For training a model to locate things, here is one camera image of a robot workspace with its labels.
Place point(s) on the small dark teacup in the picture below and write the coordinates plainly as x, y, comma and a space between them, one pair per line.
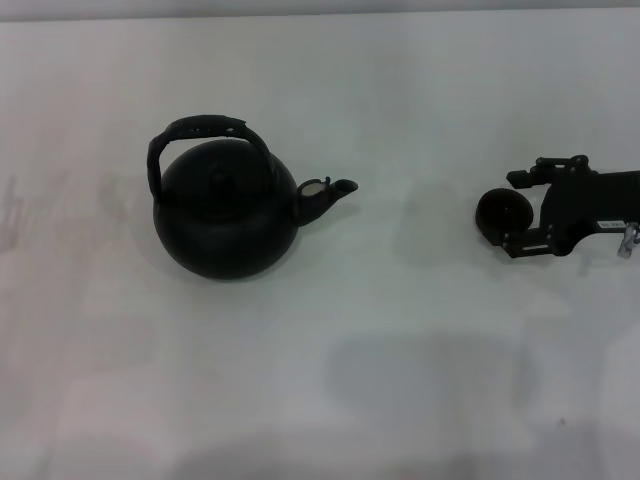
502, 212

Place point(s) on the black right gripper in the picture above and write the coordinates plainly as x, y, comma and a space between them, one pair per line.
590, 205

